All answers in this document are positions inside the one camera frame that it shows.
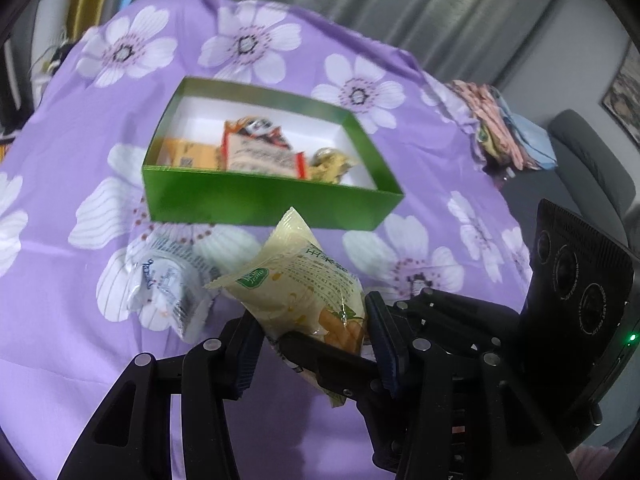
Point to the gold wrapped candy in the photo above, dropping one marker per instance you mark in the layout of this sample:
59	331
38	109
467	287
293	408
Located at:
342	169
324	156

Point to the pale yellow snack packet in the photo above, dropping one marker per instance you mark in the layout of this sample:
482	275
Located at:
290	280

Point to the red and white snack packet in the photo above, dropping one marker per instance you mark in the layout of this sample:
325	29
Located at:
260	155

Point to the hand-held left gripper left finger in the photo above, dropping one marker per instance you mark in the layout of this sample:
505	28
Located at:
247	355

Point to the white and blue snack packet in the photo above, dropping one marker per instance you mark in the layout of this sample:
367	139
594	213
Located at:
165	285

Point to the grey chair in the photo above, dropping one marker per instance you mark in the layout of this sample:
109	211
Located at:
590	160

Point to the green cardboard box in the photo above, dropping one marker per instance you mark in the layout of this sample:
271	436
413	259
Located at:
250	200

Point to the small dark ornament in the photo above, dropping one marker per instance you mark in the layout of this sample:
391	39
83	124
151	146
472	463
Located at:
55	58

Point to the pile of folded clothes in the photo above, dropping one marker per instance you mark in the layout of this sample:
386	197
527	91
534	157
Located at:
500	125

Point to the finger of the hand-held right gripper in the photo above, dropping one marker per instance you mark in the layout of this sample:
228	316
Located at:
330	366
465	320

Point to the framed wall picture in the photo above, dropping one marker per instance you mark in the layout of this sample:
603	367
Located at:
625	100

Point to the purple floral cloth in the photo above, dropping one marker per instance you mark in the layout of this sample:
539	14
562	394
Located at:
75	160

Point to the grey curtain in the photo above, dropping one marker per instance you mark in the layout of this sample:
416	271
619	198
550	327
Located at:
400	0

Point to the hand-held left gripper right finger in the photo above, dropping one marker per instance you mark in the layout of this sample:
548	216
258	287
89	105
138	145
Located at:
385	347

